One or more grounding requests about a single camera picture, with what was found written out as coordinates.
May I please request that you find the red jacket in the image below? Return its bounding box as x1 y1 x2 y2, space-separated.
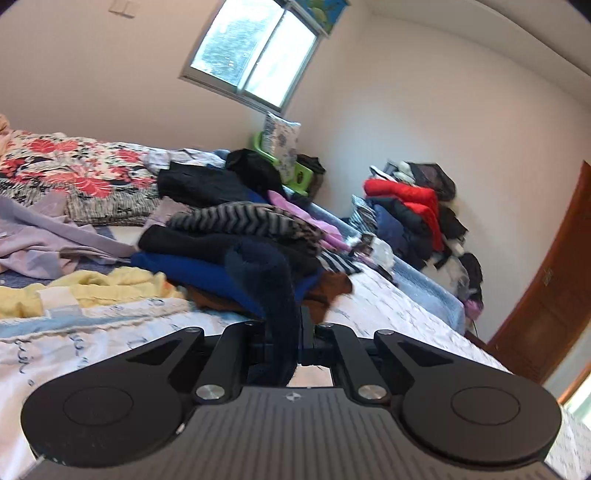
364 178 445 252

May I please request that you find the light blue knit blanket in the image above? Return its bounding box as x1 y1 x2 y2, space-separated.
305 200 465 330

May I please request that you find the pink purple garment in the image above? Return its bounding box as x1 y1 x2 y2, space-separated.
268 190 352 252

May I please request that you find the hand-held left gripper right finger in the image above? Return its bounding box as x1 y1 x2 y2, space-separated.
299 306 459 407

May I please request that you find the black folded garment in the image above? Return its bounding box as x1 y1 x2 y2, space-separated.
137 225 321 278

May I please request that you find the yellow garment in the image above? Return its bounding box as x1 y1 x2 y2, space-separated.
0 268 183 319

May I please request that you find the grey black striped garment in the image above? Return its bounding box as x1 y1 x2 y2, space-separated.
166 202 326 254

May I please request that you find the red floral blanket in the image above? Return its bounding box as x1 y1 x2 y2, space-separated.
0 129 162 227

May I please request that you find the navy blue sock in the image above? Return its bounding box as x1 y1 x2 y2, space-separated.
225 243 303 387

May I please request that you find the navy white striped garment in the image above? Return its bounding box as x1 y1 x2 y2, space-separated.
318 249 363 277

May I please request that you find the green blue printed roller blind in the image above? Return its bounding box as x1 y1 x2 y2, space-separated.
290 0 348 36

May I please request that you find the dark quilted bag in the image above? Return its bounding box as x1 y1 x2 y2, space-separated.
406 162 458 201

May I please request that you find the silver foil packet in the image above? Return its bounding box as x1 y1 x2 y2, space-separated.
350 233 394 273

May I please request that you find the white script-printed bedsheet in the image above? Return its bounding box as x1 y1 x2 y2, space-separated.
0 258 591 480

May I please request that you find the lilac garment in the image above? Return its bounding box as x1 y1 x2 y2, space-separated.
0 191 139 280

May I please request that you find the navy padded jacket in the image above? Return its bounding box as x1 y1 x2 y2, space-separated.
367 198 437 271

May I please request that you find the brown wooden door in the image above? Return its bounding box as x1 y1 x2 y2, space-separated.
487 161 591 384

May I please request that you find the royal blue folded garment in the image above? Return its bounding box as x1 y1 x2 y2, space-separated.
131 251 324 319

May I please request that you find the black bag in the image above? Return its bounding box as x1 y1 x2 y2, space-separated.
295 154 327 197

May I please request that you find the white blue floral pillow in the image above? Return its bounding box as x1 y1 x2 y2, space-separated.
263 112 302 172

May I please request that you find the black backpack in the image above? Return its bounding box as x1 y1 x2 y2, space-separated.
457 252 484 301

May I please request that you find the sliding glass window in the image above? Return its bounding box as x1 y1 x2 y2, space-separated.
179 0 324 114

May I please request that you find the brown garment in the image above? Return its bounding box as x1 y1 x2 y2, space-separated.
189 271 354 324

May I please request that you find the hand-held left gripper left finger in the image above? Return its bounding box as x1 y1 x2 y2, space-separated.
122 320 269 407

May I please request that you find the black jacket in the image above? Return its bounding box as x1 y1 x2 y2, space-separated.
157 161 259 210

